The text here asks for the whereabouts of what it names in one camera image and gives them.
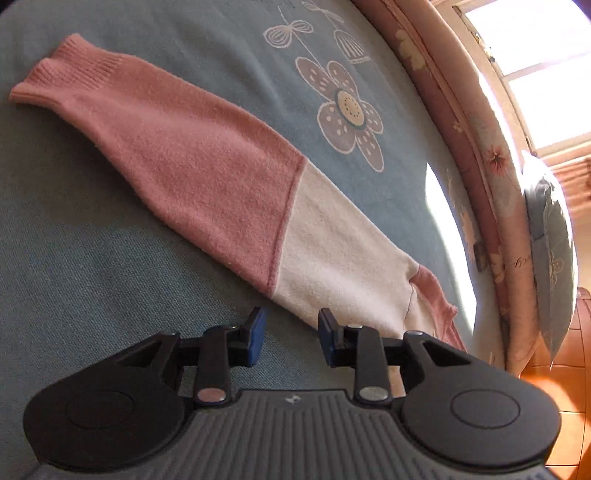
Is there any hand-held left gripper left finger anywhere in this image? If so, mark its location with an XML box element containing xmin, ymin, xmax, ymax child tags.
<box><xmin>111</xmin><ymin>307</ymin><xmax>268</xmax><ymax>409</ymax></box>

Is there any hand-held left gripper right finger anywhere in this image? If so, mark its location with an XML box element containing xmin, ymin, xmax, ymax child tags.
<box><xmin>318</xmin><ymin>308</ymin><xmax>472</xmax><ymax>404</ymax></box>

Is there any pink and white sweater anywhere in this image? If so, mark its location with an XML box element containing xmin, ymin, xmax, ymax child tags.
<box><xmin>9</xmin><ymin>34</ymin><xmax>468</xmax><ymax>352</ymax></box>

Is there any grey-green pillow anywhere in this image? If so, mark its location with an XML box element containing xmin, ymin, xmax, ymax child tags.
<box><xmin>521</xmin><ymin>150</ymin><xmax>579</xmax><ymax>361</ymax></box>

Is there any pink floral folded quilt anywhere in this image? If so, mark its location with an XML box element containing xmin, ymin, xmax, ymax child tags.
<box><xmin>355</xmin><ymin>0</ymin><xmax>537</xmax><ymax>376</ymax></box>

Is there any pink striped curtain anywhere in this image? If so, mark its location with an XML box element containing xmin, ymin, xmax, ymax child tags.
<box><xmin>549</xmin><ymin>157</ymin><xmax>591</xmax><ymax>197</ymax></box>

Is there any window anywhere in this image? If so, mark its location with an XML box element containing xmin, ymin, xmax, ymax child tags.
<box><xmin>455</xmin><ymin>0</ymin><xmax>591</xmax><ymax>158</ymax></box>

